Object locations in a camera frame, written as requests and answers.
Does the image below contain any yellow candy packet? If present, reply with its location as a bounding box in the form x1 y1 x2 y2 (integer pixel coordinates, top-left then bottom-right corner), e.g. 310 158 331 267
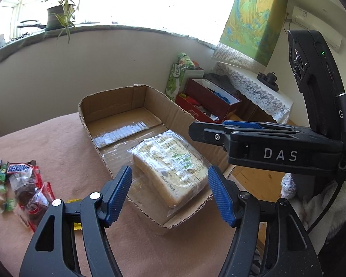
66 199 82 231

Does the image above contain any packaged sliced bread loaf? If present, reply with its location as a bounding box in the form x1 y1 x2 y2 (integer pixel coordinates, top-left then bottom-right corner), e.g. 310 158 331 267
128 130 210 216

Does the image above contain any red clear bag brown pastry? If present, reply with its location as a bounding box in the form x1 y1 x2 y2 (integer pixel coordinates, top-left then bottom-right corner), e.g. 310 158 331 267
8 165 55 232

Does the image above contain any blue Snickers bar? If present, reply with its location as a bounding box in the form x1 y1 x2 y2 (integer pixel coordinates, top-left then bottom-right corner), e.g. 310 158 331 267
6 163 35 175

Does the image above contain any green jelly candy clear wrapper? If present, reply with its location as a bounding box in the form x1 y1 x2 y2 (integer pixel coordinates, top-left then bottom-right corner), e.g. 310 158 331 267
0 184 16 214

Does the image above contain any green small snack packet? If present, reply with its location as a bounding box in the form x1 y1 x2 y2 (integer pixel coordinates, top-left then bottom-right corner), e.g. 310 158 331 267
0 164 7 184

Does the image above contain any white lace tablecloth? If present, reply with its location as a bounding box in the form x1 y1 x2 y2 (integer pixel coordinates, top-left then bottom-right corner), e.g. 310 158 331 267
214 61 293 124

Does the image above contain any dark red shoe box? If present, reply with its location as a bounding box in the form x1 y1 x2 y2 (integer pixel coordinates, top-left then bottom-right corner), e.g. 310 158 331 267
175 78 241 123

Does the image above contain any dark teapot ornament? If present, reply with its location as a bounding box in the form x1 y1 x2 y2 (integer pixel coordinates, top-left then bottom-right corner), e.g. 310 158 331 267
257 72 279 92

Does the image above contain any pink tablecloth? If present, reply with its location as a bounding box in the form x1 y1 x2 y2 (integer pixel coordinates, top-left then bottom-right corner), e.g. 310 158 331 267
0 108 233 276

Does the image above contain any brown cardboard box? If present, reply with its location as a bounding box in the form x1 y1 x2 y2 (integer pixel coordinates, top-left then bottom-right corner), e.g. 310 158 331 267
78 85 233 234

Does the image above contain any green paper bag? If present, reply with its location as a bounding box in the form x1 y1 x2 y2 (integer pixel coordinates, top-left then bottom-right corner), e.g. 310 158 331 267
165 53 205 102

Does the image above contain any landscape painting scroll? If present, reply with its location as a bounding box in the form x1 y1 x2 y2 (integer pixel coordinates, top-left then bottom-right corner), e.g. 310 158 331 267
219 0 288 66

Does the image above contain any white air conditioner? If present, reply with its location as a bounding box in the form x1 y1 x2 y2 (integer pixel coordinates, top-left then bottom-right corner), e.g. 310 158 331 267
292 6 343 52

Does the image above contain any potted spider plant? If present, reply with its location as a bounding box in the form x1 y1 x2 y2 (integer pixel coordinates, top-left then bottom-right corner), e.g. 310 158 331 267
44 0 81 44

